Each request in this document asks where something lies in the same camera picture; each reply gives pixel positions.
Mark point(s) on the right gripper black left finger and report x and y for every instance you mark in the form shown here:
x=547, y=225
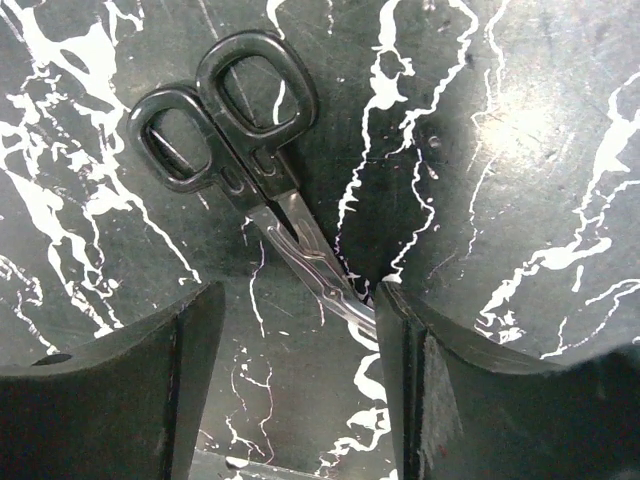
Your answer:
x=126, y=406

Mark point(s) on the small metal scissors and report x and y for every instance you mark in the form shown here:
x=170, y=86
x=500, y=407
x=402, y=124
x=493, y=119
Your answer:
x=250, y=163

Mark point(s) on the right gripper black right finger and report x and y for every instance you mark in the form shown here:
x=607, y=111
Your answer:
x=464, y=407

